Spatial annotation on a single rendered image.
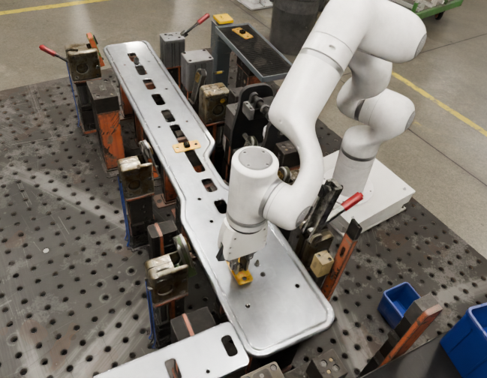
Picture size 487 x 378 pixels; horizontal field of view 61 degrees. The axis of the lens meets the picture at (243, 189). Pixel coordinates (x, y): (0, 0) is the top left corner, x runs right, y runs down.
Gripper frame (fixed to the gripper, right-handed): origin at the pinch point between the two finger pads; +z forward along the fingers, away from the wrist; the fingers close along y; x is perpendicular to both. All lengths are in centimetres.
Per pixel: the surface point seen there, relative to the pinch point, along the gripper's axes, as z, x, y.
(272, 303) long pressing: 3.6, 10.5, -3.3
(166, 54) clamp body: 3, -102, -18
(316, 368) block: -3.8, 28.5, -1.3
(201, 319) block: 5.6, 6.8, 12.0
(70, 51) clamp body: -3, -103, 18
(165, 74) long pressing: 3, -88, -13
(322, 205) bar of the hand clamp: -10.9, -0.3, -20.2
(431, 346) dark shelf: 0.6, 33.6, -28.1
